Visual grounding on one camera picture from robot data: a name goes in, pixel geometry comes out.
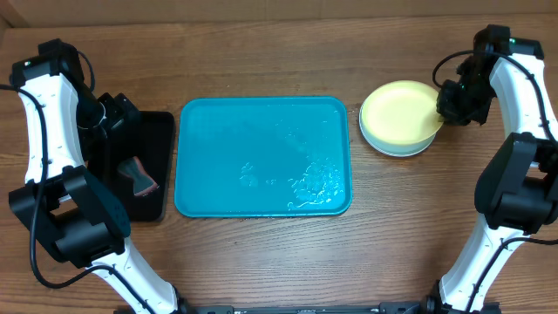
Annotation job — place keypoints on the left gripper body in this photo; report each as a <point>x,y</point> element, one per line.
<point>105,112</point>

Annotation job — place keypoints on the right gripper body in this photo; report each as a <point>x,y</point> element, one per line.
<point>467,101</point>

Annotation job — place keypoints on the yellow-green plate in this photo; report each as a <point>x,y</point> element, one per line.
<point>401,113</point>

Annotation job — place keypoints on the black and red sponge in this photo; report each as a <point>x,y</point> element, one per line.
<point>143,183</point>

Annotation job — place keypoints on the light blue plate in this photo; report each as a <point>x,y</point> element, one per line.
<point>393,150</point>

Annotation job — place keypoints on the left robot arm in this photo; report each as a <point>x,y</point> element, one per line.
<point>68,211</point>

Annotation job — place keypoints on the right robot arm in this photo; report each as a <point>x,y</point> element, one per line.
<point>516,194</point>

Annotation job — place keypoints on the black plastic tray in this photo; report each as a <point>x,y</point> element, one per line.
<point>153,143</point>

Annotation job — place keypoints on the teal plastic tray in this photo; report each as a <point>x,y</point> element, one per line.
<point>263,157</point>

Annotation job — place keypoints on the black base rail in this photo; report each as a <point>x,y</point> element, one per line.
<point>383,308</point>

